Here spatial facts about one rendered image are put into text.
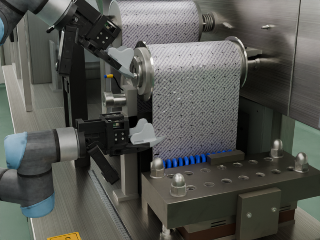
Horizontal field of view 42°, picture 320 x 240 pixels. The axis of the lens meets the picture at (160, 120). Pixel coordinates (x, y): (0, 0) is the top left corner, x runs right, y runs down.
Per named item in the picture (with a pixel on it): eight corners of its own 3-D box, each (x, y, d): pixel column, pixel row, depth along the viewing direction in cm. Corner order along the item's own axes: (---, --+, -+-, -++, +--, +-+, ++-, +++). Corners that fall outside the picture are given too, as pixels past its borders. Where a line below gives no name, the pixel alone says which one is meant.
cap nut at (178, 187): (166, 190, 90) (167, 171, 88) (182, 187, 91) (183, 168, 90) (173, 198, 86) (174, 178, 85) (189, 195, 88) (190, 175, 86)
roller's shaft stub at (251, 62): (228, 71, 113) (229, 55, 112) (250, 69, 116) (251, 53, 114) (236, 74, 109) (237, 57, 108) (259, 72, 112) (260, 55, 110)
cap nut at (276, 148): (265, 153, 109) (267, 137, 108) (277, 151, 110) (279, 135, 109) (274, 158, 106) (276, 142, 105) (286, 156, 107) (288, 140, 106)
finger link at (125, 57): (149, 62, 96) (118, 37, 92) (134, 83, 96) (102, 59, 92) (145, 60, 98) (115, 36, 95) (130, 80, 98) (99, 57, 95)
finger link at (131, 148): (152, 144, 96) (115, 149, 93) (152, 150, 97) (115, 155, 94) (145, 137, 101) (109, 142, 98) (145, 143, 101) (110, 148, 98)
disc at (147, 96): (133, 93, 111) (132, 36, 106) (135, 93, 111) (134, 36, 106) (152, 108, 98) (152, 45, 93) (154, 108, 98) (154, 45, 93)
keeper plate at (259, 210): (235, 237, 94) (237, 194, 90) (272, 228, 97) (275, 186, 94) (240, 244, 91) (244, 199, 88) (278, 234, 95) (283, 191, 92)
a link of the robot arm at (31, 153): (6, 165, 94) (2, 129, 91) (56, 157, 98) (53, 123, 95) (8, 179, 87) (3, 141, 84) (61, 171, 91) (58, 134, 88)
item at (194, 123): (152, 166, 104) (152, 95, 98) (234, 153, 112) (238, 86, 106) (153, 167, 103) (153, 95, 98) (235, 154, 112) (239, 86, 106)
